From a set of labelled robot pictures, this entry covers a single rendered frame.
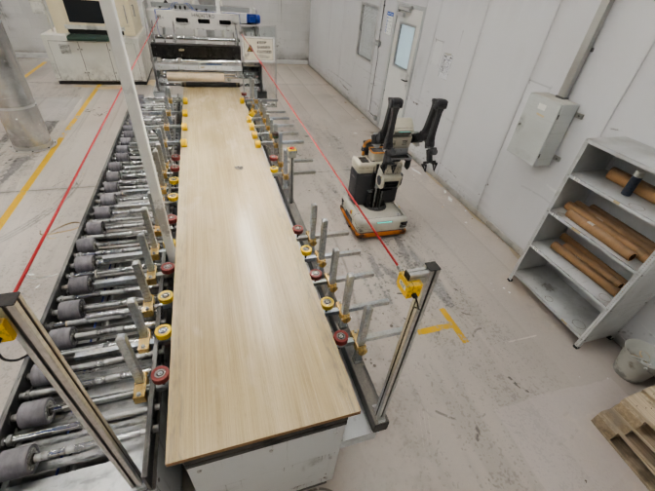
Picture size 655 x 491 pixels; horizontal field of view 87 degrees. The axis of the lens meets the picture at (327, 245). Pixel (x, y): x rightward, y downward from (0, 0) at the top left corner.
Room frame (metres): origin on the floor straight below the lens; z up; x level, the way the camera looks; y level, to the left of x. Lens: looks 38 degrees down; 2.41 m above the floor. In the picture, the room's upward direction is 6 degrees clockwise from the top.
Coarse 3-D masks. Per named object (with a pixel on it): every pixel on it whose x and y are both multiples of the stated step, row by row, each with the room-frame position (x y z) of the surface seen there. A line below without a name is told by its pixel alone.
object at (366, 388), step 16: (288, 192) 2.95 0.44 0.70; (288, 208) 2.71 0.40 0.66; (304, 224) 2.44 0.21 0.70; (320, 288) 1.71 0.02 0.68; (336, 320) 1.43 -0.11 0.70; (352, 352) 1.21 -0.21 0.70; (352, 368) 1.10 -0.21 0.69; (368, 384) 1.02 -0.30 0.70; (368, 400) 0.92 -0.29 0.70; (368, 416) 0.86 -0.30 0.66
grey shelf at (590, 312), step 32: (576, 160) 2.78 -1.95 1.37; (608, 160) 2.94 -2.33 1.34; (640, 160) 2.43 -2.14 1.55; (576, 192) 2.89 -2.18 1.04; (608, 192) 2.49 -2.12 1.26; (544, 224) 2.83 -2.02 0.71; (576, 224) 2.57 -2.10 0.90; (640, 224) 2.49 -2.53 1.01; (544, 256) 2.60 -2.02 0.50; (608, 256) 2.53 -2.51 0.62; (544, 288) 2.56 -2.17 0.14; (576, 288) 2.58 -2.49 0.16; (640, 288) 2.02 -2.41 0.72; (576, 320) 2.19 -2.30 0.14; (608, 320) 2.00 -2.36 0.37
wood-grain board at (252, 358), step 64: (192, 128) 3.82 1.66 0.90; (192, 192) 2.44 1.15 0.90; (256, 192) 2.55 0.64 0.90; (192, 256) 1.66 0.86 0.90; (256, 256) 1.73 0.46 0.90; (192, 320) 1.16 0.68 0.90; (256, 320) 1.21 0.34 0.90; (320, 320) 1.25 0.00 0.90; (192, 384) 0.81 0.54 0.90; (256, 384) 0.84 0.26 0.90; (320, 384) 0.87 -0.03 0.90; (192, 448) 0.55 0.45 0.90
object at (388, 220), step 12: (348, 204) 3.57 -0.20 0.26; (396, 204) 3.66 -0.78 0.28; (348, 216) 3.48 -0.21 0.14; (360, 216) 3.30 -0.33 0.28; (372, 216) 3.32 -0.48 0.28; (384, 216) 3.35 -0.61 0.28; (396, 216) 3.37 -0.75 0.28; (360, 228) 3.19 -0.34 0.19; (384, 228) 3.28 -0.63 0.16; (396, 228) 3.33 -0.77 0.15
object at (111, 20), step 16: (112, 0) 1.67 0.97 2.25; (112, 16) 1.65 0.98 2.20; (112, 32) 1.65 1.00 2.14; (112, 48) 1.64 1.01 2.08; (128, 64) 1.66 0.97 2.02; (128, 80) 1.65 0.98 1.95; (128, 96) 1.65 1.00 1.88; (144, 128) 1.68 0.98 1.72; (144, 144) 1.65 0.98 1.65; (144, 160) 1.65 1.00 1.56; (160, 192) 1.67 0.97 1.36; (160, 208) 1.65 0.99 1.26; (160, 224) 1.64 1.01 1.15
